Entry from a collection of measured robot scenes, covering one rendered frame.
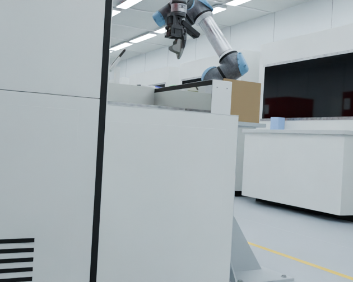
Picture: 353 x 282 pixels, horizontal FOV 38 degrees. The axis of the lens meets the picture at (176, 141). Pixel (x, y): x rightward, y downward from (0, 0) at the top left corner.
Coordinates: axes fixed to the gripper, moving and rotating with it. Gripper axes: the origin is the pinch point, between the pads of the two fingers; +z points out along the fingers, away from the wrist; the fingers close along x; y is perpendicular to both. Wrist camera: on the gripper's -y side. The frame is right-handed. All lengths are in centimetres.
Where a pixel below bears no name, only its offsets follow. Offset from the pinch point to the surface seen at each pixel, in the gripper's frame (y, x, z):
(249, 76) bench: -291, -354, -53
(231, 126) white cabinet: -1, 46, 33
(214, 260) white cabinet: 4, 46, 86
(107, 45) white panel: 59, 66, 12
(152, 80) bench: -278, -641, -69
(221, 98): 1.0, 40.0, 21.9
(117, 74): 24.7, -17.0, 9.5
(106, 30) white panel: 60, 66, 8
